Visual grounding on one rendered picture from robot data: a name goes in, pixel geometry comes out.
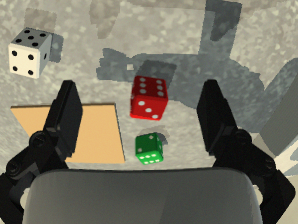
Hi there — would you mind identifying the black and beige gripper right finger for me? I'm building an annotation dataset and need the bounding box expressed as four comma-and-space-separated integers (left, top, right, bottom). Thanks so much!
197, 79, 296, 224

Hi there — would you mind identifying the tan flat mat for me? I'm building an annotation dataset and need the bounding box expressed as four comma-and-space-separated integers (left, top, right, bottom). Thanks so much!
10, 103, 125, 163

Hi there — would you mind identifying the green die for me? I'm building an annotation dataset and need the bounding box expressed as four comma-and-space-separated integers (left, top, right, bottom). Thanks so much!
135, 133, 164, 165

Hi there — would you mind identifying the white die with black pips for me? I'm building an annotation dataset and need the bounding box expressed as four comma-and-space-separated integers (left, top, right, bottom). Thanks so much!
8, 28, 52, 79

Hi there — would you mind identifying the red die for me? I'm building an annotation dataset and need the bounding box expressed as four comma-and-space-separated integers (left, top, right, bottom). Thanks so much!
130, 76, 169, 121

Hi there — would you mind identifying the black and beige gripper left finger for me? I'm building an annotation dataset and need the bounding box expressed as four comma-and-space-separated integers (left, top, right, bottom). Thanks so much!
0, 80, 83, 224

